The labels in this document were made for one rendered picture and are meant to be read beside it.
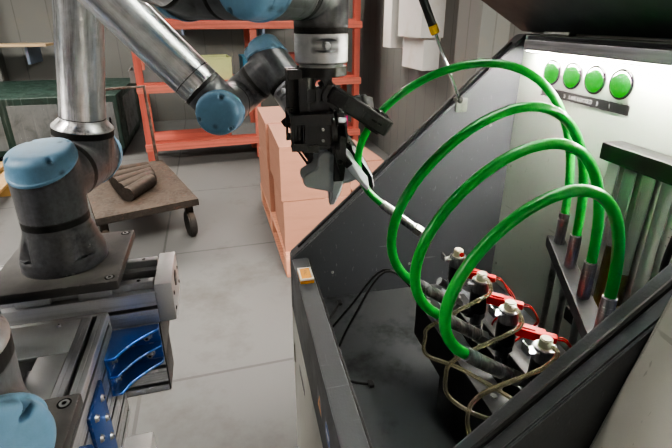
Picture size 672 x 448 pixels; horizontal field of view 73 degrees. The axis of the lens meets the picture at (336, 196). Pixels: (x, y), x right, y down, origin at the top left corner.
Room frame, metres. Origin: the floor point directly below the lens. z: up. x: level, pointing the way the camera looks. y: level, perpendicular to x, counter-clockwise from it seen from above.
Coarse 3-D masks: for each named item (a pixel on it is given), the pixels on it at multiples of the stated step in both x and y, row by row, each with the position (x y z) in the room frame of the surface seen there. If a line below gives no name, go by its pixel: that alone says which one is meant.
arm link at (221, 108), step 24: (96, 0) 0.76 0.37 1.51; (120, 0) 0.76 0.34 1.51; (120, 24) 0.76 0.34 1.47; (144, 24) 0.76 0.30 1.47; (168, 24) 0.80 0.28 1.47; (144, 48) 0.76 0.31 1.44; (168, 48) 0.76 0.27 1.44; (192, 48) 0.80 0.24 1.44; (168, 72) 0.76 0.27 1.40; (192, 72) 0.76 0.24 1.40; (216, 72) 0.80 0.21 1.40; (192, 96) 0.76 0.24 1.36; (216, 96) 0.74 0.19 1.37; (240, 96) 0.80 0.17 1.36; (216, 120) 0.74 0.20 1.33; (240, 120) 0.77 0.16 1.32
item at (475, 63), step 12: (468, 60) 0.77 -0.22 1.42; (480, 60) 0.77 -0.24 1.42; (492, 60) 0.76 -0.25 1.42; (504, 60) 0.76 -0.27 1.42; (432, 72) 0.78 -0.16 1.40; (444, 72) 0.77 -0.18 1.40; (516, 72) 0.76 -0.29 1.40; (528, 72) 0.75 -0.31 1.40; (408, 84) 0.79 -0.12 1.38; (420, 84) 0.78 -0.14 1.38; (540, 84) 0.75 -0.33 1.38; (396, 96) 0.79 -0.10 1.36; (552, 96) 0.74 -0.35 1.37; (384, 108) 0.79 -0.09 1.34; (564, 108) 0.74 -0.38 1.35; (564, 132) 0.74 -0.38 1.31; (360, 144) 0.80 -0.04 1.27; (360, 156) 0.80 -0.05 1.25; (372, 192) 0.80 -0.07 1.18; (564, 204) 0.74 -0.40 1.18; (564, 216) 0.73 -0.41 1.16
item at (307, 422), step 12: (300, 348) 0.83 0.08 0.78; (300, 360) 0.84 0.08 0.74; (300, 372) 0.84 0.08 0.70; (300, 384) 0.86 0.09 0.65; (300, 396) 0.87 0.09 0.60; (300, 408) 0.88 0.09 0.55; (312, 408) 0.67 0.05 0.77; (300, 420) 0.89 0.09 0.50; (312, 420) 0.68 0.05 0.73; (300, 432) 0.90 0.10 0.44; (312, 432) 0.68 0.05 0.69; (300, 444) 0.91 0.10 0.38; (312, 444) 0.69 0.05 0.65
